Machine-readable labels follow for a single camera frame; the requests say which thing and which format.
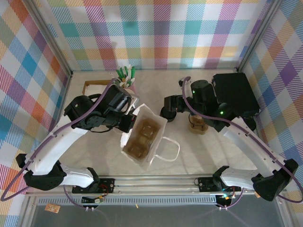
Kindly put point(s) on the orange marker tag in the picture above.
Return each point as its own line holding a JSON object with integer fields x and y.
{"x": 52, "y": 208}

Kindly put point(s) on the stack of white napkins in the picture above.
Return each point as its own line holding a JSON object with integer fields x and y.
{"x": 94, "y": 89}

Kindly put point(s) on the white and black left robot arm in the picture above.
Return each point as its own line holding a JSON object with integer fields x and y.
{"x": 59, "y": 144}

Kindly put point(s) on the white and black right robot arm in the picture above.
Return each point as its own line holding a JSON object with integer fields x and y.
{"x": 248, "y": 146}

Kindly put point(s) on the white paper bag deer logo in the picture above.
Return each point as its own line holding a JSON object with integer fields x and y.
{"x": 144, "y": 163}

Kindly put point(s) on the black hard case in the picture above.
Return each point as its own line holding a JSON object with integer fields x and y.
{"x": 236, "y": 89}

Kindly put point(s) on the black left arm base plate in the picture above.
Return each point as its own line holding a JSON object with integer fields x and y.
{"x": 107, "y": 185}

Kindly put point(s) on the brown cardboard napkin tray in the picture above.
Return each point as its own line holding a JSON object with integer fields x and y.
{"x": 94, "y": 82}

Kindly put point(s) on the aluminium frame post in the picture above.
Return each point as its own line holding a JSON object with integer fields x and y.
{"x": 53, "y": 42}
{"x": 257, "y": 35}

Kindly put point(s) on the green wrapped straw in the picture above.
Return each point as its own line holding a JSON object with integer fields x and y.
{"x": 125, "y": 72}
{"x": 120, "y": 73}
{"x": 134, "y": 73}

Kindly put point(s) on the stack of pulp cup carriers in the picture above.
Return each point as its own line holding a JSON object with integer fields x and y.
{"x": 200, "y": 129}

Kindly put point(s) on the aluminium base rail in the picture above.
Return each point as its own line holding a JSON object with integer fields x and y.
{"x": 154, "y": 183}

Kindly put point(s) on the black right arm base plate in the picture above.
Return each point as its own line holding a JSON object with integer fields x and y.
{"x": 204, "y": 184}

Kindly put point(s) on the pink straw holder cup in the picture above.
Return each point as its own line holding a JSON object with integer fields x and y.
{"x": 134, "y": 88}

